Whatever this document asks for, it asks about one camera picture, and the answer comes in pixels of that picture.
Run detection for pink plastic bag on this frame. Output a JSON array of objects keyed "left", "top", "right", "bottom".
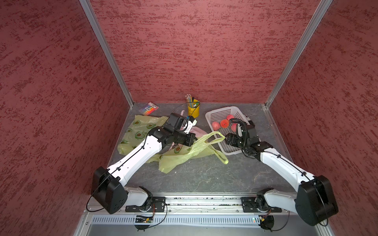
[{"left": 169, "top": 126, "right": 207, "bottom": 150}]

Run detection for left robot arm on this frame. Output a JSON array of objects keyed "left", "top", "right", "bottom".
[{"left": 91, "top": 113, "right": 197, "bottom": 214}]

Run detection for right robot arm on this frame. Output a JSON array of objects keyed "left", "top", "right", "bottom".
[{"left": 225, "top": 118, "right": 339, "bottom": 226}]

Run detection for green avocado print bag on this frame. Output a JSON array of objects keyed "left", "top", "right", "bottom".
[{"left": 117, "top": 115, "right": 168, "bottom": 156}]

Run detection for white plastic basket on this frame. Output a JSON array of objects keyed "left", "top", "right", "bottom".
[{"left": 205, "top": 106, "right": 260, "bottom": 158}]

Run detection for yellow pencil cup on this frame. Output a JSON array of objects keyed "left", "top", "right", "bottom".
[{"left": 188, "top": 99, "right": 200, "bottom": 118}]

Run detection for pencils in cup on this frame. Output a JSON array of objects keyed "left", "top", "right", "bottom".
[{"left": 185, "top": 94, "right": 199, "bottom": 108}]

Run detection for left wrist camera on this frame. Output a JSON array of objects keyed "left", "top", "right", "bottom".
[{"left": 187, "top": 116, "right": 197, "bottom": 129}]

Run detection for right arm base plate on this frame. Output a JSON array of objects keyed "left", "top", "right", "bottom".
[{"left": 241, "top": 197, "right": 282, "bottom": 214}]

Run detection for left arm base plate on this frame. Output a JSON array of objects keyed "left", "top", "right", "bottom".
[{"left": 125, "top": 197, "right": 166, "bottom": 213}]

